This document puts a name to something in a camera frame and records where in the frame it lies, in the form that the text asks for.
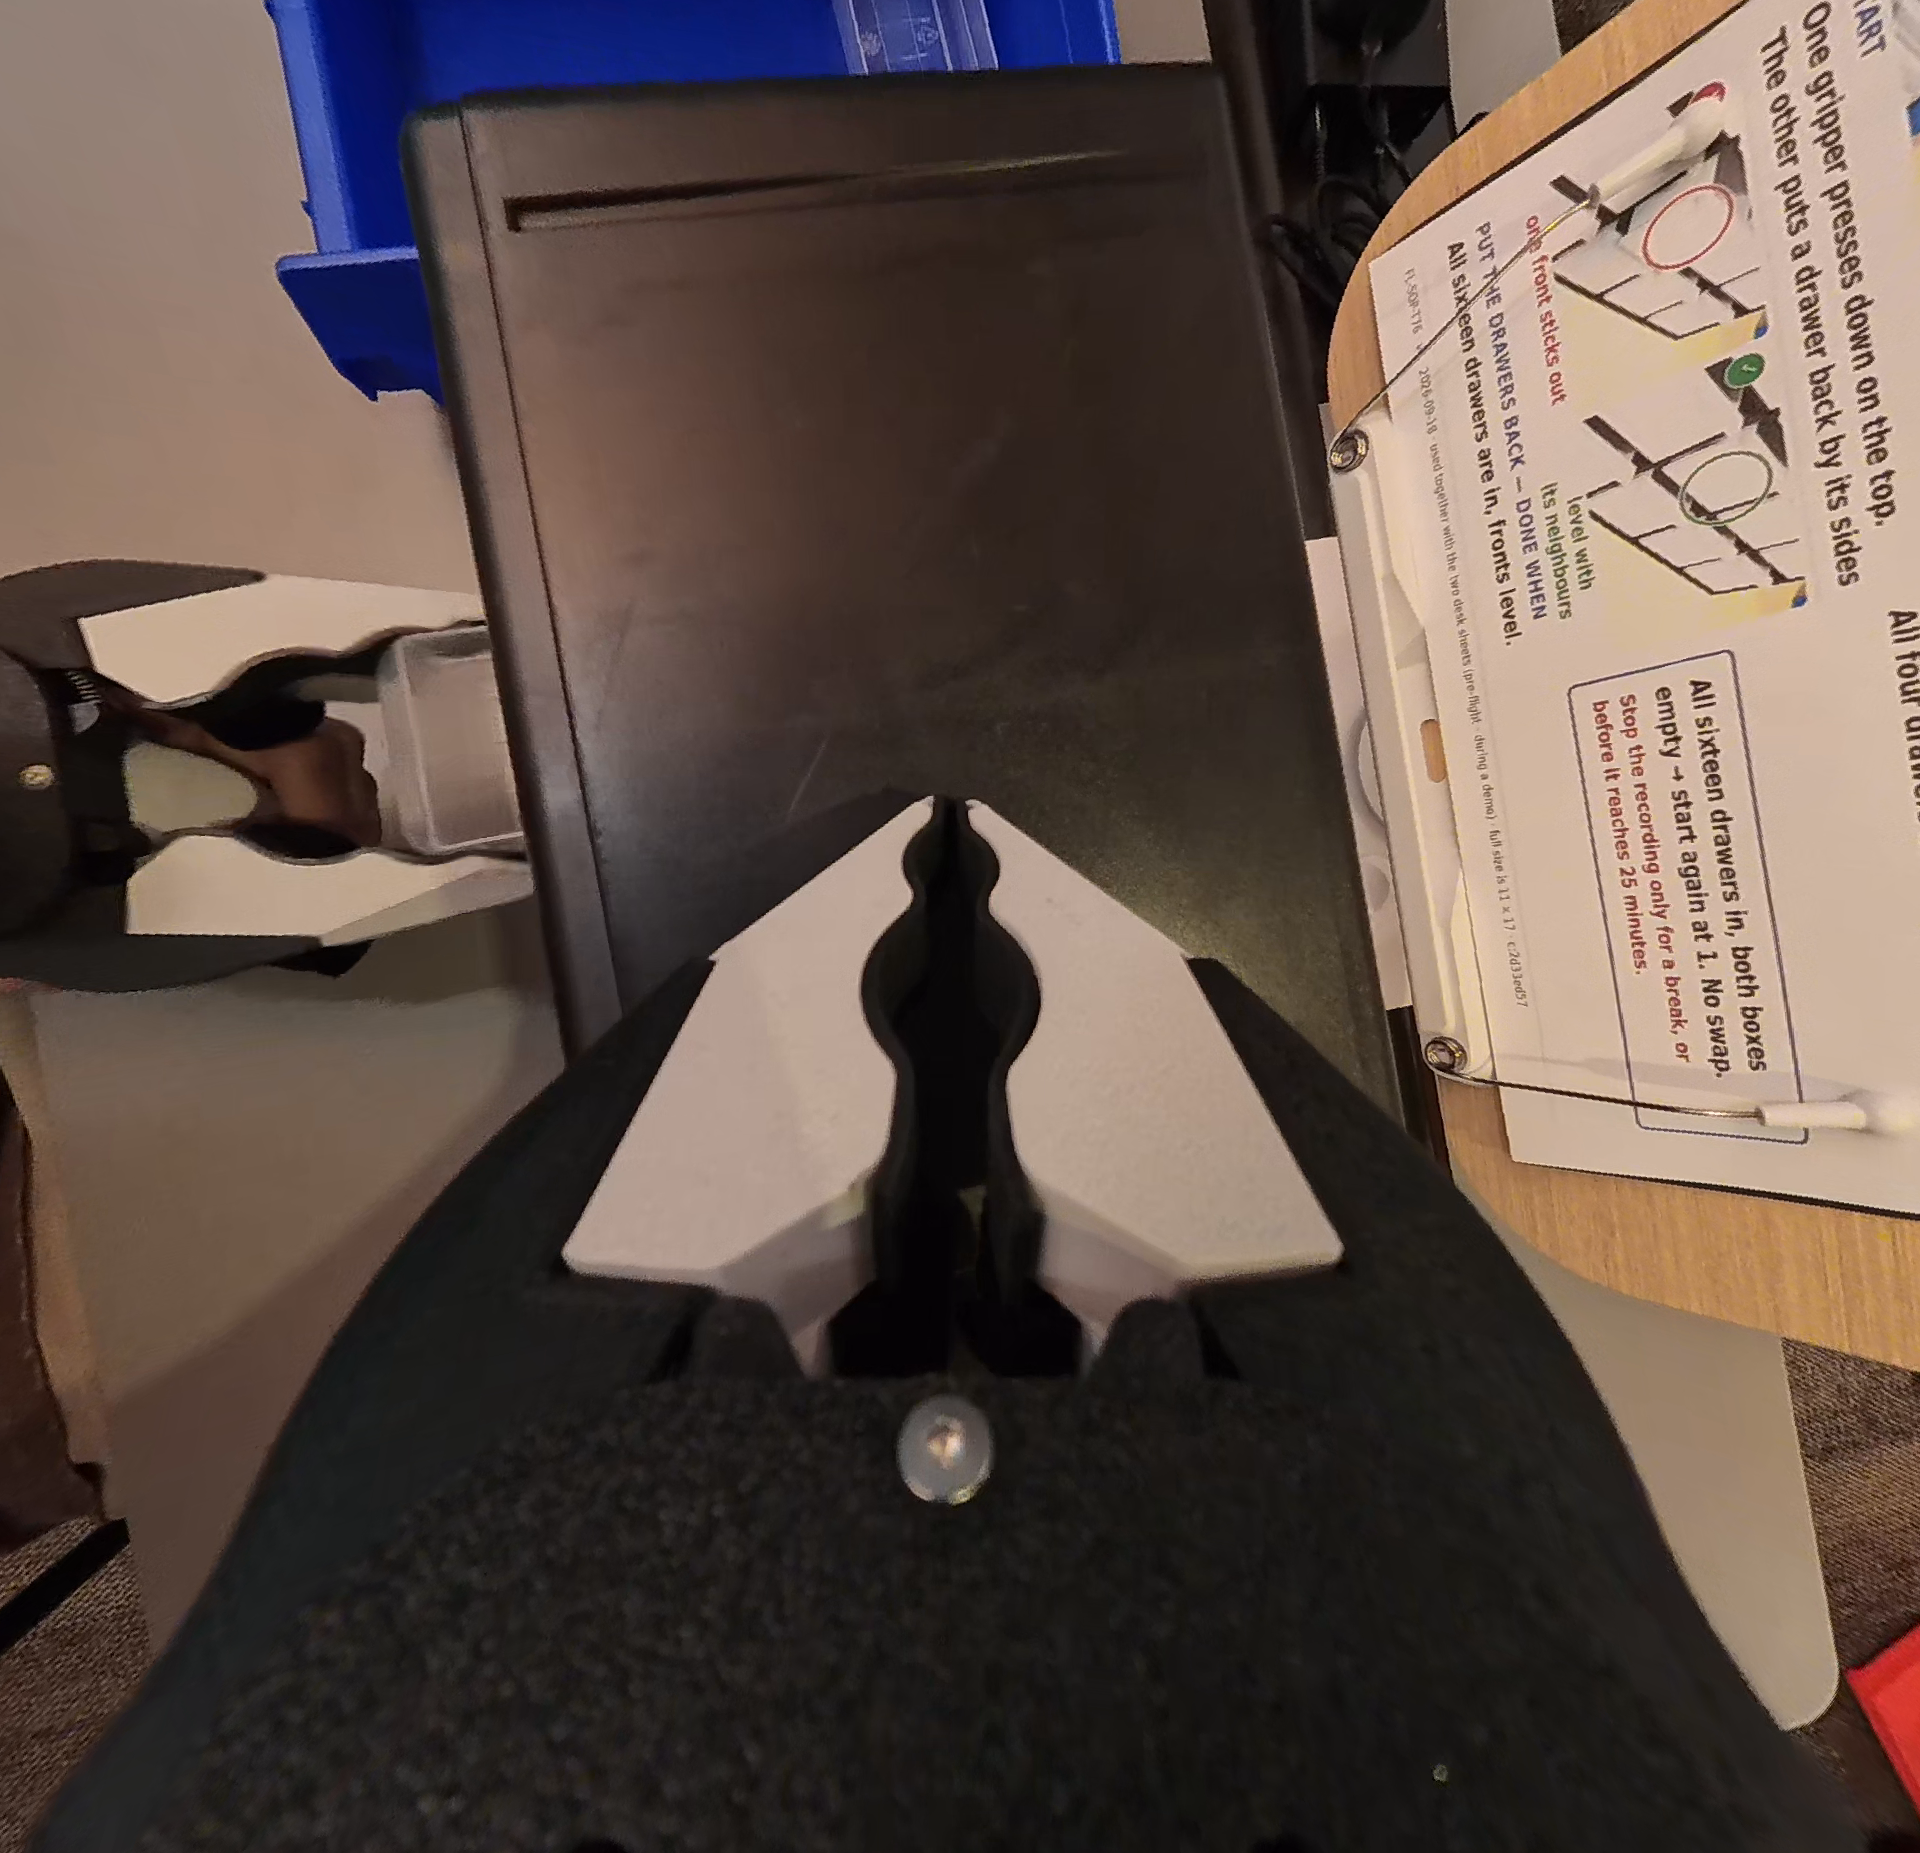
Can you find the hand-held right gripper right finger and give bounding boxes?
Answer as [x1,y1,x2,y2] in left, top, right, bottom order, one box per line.
[965,798,1347,1366]

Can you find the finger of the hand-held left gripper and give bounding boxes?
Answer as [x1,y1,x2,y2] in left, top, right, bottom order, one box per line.
[127,823,536,951]
[75,578,493,746]

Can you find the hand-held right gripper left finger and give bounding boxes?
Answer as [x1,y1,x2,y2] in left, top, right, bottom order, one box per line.
[563,798,950,1378]

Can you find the small clear plastic drawer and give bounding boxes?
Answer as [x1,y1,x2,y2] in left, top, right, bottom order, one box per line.
[366,623,530,859]
[823,0,1003,78]

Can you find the blue plastic bin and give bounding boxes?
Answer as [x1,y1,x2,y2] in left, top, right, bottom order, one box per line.
[258,0,1122,404]

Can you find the black drawer cabinet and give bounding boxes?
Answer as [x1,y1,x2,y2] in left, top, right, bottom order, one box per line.
[403,63,1410,1134]

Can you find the person's left hand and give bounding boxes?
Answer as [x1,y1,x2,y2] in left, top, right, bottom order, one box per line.
[254,712,386,845]

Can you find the white sheet holder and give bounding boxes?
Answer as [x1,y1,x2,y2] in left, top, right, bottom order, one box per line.
[1302,434,1507,1078]

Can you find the round wooden side table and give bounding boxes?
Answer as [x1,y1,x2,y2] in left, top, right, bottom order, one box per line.
[1327,0,1920,1378]

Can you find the printed instruction sheet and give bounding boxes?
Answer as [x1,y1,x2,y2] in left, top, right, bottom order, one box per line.
[1365,0,1920,1225]

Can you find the red plastic object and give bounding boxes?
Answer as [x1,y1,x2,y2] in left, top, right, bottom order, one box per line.
[1844,1624,1920,1758]

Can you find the thin metal wire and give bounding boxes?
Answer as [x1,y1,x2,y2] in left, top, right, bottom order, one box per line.
[1343,89,1720,467]
[1433,1041,1884,1134]

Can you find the black cables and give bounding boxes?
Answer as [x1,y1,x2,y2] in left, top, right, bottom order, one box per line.
[1253,0,1454,329]

